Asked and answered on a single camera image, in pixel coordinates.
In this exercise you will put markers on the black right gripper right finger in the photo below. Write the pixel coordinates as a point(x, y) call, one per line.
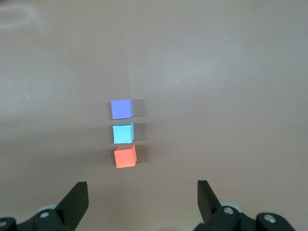
point(209, 211)

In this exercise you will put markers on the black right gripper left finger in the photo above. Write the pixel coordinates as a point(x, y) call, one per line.
point(69, 209)

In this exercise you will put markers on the light blue foam block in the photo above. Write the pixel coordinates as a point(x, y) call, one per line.
point(122, 133)

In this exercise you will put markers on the orange foam block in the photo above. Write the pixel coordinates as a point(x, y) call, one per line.
point(124, 157)

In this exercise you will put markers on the purple foam block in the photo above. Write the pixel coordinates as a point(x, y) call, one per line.
point(121, 110)

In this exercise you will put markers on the brown table cover sheet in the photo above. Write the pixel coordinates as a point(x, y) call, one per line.
point(216, 96)

